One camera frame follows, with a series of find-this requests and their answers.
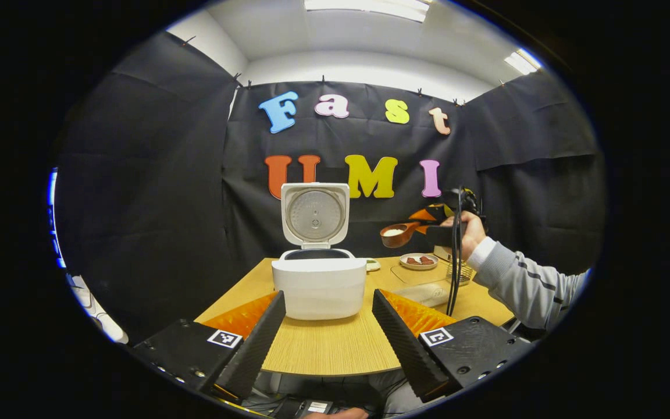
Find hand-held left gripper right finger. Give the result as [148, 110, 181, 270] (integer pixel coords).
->
[372, 289, 533, 403]

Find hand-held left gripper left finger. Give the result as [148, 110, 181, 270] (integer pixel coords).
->
[131, 291, 287, 402]

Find wooden spoon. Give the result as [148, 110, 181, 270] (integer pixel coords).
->
[380, 220, 429, 249]

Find wire chopstick holder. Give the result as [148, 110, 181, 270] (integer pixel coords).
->
[446, 261, 474, 287]

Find clear box of rice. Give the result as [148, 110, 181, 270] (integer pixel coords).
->
[391, 265, 464, 308]

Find white rice cooker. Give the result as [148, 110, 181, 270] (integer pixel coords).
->
[271, 182, 368, 321]

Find white round plate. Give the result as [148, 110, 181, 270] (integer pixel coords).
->
[399, 253, 439, 271]

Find person's grey trousers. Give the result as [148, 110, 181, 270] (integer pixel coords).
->
[367, 370, 434, 417]

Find small ceiling light panel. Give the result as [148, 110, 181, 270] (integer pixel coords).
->
[504, 48, 543, 75]

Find black backdrop cloth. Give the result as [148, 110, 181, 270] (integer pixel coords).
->
[53, 32, 606, 344]

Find long ceiling light panel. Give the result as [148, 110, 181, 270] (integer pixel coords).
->
[304, 0, 432, 23]

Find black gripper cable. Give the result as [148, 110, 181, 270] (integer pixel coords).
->
[446, 187, 467, 318]

